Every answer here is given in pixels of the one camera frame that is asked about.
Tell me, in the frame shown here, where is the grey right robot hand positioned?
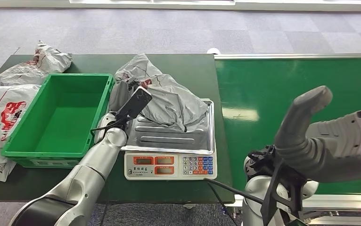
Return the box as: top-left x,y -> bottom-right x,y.
273,85 -> 361,184

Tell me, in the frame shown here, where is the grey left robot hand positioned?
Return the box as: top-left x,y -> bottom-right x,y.
109,79 -> 141,114

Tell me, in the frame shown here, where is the grey courier package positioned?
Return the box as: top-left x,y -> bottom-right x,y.
108,53 -> 209,133

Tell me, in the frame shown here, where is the grey package with red print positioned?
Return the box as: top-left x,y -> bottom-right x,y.
0,40 -> 74,87

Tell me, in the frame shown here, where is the green plastic crate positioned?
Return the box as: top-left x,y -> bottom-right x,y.
0,73 -> 115,169

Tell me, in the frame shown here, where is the green conveyor belt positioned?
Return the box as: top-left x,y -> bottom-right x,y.
214,53 -> 361,226

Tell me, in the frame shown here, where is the electronic scale with steel pan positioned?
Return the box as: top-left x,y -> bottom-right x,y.
121,99 -> 218,182

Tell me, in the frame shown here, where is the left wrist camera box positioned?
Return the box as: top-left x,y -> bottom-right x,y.
115,86 -> 153,121

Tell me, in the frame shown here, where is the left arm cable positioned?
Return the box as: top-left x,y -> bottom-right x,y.
90,120 -> 128,138

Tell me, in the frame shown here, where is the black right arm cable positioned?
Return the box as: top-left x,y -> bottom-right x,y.
203,177 -> 264,205

